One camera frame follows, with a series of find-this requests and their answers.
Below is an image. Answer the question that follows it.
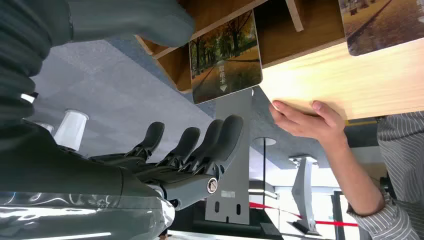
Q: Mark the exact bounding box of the wooden card holder box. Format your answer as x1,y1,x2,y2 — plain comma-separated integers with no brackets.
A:
135,0,347,94

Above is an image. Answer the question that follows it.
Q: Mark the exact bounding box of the person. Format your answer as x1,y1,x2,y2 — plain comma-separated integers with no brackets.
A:
268,100,424,240

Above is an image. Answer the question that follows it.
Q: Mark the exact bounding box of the autumn tree photo card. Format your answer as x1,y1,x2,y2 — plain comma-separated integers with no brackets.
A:
188,9,264,106

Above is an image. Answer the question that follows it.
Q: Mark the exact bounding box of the autumn path photo card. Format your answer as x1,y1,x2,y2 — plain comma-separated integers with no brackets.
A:
337,0,424,57

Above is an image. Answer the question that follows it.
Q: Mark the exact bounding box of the white cone lamp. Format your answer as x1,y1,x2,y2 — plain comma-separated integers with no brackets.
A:
52,108,90,152

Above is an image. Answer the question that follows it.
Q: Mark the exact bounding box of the round white ceiling lamp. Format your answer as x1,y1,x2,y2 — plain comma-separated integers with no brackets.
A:
253,137,278,147

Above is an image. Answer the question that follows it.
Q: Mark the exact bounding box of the grey floor stand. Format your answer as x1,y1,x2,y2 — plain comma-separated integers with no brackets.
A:
286,154,322,237

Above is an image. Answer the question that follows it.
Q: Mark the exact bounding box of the red barrier tape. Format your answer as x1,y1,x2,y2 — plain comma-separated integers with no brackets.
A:
248,201,360,228

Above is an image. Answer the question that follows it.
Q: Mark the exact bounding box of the ribbed grey right arm sleeve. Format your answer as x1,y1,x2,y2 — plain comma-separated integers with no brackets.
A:
0,0,73,127

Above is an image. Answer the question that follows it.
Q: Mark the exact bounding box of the grey metal bracket plate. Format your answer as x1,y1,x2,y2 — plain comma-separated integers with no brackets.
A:
204,86,255,226

